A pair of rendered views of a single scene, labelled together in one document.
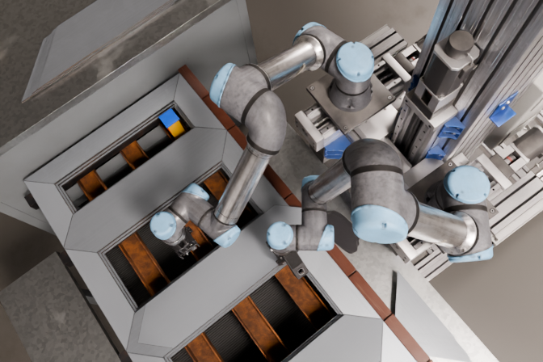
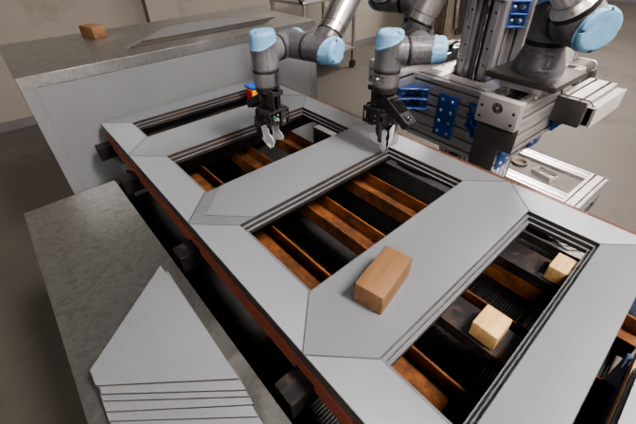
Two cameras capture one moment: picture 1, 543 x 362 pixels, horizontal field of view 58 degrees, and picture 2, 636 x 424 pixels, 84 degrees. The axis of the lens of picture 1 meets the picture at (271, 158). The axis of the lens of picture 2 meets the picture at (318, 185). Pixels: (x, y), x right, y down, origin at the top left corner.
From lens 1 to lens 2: 1.40 m
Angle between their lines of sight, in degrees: 34
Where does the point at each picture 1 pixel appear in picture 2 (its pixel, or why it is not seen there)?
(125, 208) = (204, 132)
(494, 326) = not seen: hidden behind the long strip
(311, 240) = (425, 38)
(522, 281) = not seen: hidden behind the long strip
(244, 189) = not seen: outside the picture
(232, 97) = not seen: outside the picture
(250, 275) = (344, 161)
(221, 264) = (310, 156)
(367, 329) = (496, 188)
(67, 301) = (114, 214)
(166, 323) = (245, 198)
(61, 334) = (96, 241)
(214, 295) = (305, 175)
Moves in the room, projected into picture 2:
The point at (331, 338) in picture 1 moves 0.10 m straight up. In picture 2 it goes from (457, 198) to (466, 166)
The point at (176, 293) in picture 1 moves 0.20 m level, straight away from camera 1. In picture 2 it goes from (258, 176) to (198, 167)
